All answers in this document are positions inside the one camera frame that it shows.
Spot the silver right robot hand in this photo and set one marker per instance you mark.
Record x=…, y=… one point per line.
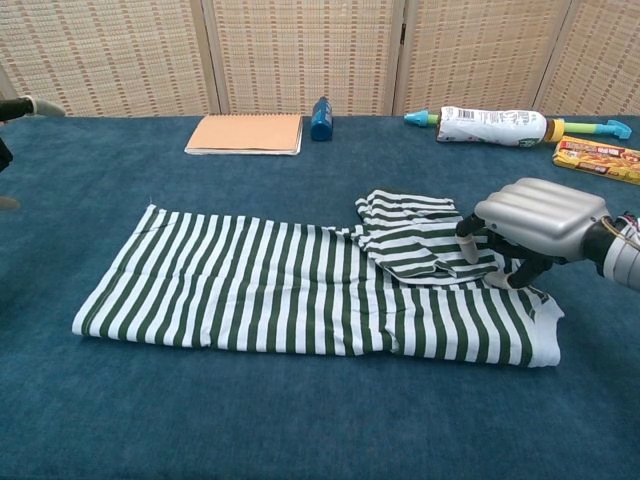
x=545, y=210

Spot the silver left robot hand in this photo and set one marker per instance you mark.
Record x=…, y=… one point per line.
x=20, y=106

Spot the green white striped T-shirt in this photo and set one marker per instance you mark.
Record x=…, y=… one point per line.
x=250, y=285

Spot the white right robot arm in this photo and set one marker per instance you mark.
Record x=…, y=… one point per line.
x=622, y=255

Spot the woven folding screen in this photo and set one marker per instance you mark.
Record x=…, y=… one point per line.
x=300, y=50

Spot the yellow curry box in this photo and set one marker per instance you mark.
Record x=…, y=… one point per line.
x=600, y=162

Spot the white labelled bottle brown cap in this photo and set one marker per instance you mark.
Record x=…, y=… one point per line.
x=490, y=127

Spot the green blue toy water pump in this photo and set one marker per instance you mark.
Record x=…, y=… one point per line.
x=420, y=119

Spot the orange spiral notebook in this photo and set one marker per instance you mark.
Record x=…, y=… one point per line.
x=245, y=132

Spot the small blue bottle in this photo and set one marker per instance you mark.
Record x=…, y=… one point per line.
x=321, y=122

